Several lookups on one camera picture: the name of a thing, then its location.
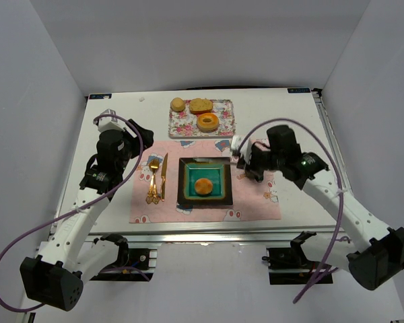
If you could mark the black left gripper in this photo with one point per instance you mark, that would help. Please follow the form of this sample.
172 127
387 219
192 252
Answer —
141 135

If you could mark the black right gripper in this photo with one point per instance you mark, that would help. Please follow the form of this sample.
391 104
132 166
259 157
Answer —
251 165

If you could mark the steel tongs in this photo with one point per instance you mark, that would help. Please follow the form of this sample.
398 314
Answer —
216 160

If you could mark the round orange bun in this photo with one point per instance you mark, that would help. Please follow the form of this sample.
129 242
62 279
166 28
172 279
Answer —
203 186

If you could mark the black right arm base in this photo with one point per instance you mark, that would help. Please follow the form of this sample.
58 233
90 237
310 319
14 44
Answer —
286 262

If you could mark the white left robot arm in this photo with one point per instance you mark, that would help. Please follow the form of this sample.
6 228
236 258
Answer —
56 276

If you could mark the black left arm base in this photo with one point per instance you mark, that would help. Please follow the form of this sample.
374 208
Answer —
130 264

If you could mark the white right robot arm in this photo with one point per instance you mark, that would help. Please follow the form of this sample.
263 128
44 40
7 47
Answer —
376 251

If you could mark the brown bread slice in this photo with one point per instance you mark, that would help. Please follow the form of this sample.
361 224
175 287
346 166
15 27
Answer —
200 106

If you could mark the dark green mug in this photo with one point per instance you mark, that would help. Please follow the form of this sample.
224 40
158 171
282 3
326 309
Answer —
258 177

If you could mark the square teal black plate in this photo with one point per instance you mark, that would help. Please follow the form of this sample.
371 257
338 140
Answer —
220 175

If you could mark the gold knife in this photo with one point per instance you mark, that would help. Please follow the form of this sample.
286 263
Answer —
163 178

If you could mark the gold fork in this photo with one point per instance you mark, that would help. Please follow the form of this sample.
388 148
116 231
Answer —
152 195

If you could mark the pink cartoon placemat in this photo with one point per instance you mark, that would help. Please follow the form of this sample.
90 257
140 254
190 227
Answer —
252 201

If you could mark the floral rectangular tray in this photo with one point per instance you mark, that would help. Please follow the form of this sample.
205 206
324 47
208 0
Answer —
184 124

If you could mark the small round muffin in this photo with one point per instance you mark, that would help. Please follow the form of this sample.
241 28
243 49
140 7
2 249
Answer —
177 104

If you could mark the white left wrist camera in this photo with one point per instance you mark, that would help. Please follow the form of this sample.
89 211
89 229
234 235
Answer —
109 121

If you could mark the glazed ring doughnut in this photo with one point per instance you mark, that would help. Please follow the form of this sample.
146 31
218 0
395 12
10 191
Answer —
207 122

